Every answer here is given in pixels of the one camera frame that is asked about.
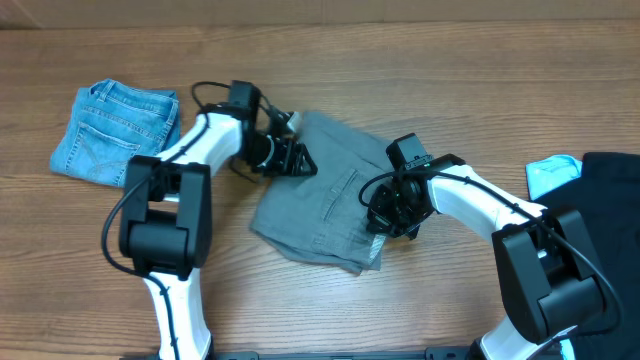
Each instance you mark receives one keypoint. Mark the folded blue jeans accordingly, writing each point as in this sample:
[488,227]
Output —
[110,123]

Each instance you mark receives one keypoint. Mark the grey shorts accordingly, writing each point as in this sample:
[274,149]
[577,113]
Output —
[319,219]

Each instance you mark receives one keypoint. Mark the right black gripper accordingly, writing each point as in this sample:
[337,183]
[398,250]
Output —
[382,211]

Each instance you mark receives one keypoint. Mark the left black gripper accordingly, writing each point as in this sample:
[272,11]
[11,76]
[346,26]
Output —
[281,165]

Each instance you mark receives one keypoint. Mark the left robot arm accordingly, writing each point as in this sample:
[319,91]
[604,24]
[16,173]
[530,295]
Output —
[165,212]

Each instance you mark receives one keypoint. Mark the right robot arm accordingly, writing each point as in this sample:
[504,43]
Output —
[550,279]

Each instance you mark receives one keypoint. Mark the light blue garment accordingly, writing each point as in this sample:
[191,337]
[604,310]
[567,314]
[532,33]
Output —
[546,175]

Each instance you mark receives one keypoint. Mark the black garment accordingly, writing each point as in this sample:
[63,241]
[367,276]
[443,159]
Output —
[607,196]

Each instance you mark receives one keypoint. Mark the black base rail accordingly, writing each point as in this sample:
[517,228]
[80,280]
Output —
[325,356]

